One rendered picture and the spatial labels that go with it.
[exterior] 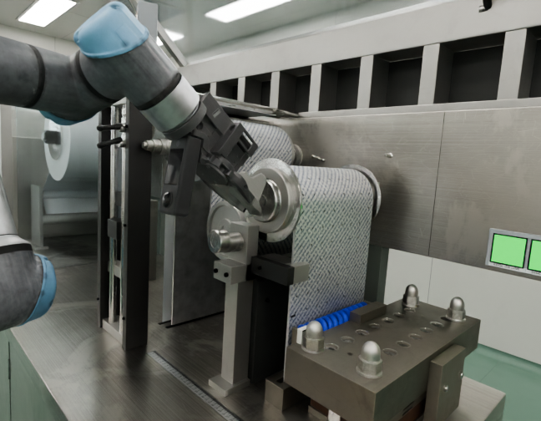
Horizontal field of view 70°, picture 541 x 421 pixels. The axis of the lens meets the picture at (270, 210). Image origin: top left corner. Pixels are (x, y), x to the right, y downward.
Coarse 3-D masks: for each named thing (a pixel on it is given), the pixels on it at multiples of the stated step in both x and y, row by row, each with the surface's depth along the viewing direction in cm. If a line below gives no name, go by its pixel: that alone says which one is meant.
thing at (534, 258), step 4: (536, 244) 67; (540, 244) 67; (532, 248) 68; (536, 248) 67; (540, 248) 67; (532, 252) 68; (536, 252) 67; (540, 252) 67; (532, 256) 68; (536, 256) 67; (540, 256) 67; (532, 260) 68; (536, 260) 67; (540, 260) 67; (532, 264) 68; (536, 264) 67; (540, 264) 67; (532, 268) 68; (536, 268) 67; (540, 268) 67
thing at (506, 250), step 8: (496, 240) 72; (504, 240) 71; (512, 240) 70; (520, 240) 69; (496, 248) 72; (504, 248) 71; (512, 248) 70; (520, 248) 69; (496, 256) 72; (504, 256) 71; (512, 256) 70; (520, 256) 69; (512, 264) 70; (520, 264) 69
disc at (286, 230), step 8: (264, 160) 69; (272, 160) 68; (280, 160) 66; (256, 168) 71; (280, 168) 66; (288, 168) 65; (288, 176) 65; (296, 176) 64; (296, 184) 64; (296, 192) 64; (296, 200) 64; (296, 208) 64; (296, 216) 64; (288, 224) 65; (296, 224) 64; (280, 232) 67; (288, 232) 66; (264, 240) 70; (272, 240) 68; (280, 240) 67
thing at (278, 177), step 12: (264, 168) 68; (276, 180) 66; (288, 180) 65; (288, 192) 64; (288, 204) 64; (252, 216) 70; (276, 216) 66; (288, 216) 65; (264, 228) 68; (276, 228) 66
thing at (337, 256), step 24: (312, 240) 68; (336, 240) 74; (360, 240) 79; (312, 264) 69; (336, 264) 75; (360, 264) 81; (312, 288) 70; (336, 288) 76; (360, 288) 82; (288, 312) 67; (312, 312) 71
